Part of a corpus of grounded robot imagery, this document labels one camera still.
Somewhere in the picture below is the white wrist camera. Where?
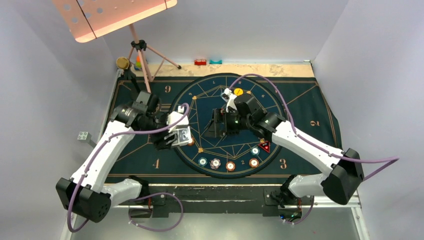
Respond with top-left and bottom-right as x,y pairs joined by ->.
220,88 -> 237,113
166,105 -> 190,133

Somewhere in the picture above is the red triangular dealer button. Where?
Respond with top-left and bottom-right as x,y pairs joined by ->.
258,141 -> 271,153

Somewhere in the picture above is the orange poker chip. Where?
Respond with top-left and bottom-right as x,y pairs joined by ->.
187,137 -> 195,146
249,158 -> 260,168

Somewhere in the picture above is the teal toy block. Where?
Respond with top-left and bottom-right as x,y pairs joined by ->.
209,59 -> 223,65

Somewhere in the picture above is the pink music stand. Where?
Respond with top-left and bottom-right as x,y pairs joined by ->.
53,0 -> 182,92

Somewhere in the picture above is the orange chip stack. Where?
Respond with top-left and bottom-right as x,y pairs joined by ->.
225,161 -> 236,172

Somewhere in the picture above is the grey lego block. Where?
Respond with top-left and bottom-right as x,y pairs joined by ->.
77,131 -> 91,142

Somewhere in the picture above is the yellow big blind button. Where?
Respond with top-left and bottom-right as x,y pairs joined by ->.
233,88 -> 244,96

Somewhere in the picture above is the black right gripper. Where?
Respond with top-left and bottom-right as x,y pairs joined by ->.
204,107 -> 253,137

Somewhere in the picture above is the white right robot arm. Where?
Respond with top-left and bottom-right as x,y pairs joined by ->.
206,89 -> 365,205

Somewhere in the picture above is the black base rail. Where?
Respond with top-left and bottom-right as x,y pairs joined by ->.
124,184 -> 314,219

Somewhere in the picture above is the red toy block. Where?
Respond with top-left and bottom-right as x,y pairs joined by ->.
194,59 -> 208,66

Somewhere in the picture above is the green blue chip stack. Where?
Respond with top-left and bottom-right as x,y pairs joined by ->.
197,157 -> 208,167

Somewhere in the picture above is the round blue poker mat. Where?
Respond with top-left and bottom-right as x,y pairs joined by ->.
164,73 -> 283,179

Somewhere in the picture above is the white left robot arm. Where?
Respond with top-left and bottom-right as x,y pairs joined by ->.
55,91 -> 191,233

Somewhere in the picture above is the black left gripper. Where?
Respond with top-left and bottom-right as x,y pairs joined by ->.
139,110 -> 178,150

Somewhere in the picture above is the green blue poker chip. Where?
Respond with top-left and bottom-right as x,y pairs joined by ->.
250,147 -> 260,156

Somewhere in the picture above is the colourful stacking toy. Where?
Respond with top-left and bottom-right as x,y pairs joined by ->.
134,55 -> 142,71

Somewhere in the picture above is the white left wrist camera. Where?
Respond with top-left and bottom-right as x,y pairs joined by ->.
166,105 -> 190,133

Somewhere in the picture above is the dark green rectangular poker mat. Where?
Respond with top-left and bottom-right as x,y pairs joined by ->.
106,76 -> 342,185

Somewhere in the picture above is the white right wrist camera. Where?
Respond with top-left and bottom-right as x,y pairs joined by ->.
220,88 -> 237,113

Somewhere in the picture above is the blue playing card deck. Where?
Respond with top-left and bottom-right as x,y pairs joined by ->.
172,127 -> 192,147

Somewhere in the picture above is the brass round knob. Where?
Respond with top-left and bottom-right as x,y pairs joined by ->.
115,56 -> 131,70

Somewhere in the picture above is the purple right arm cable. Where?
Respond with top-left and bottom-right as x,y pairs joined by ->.
228,73 -> 400,226

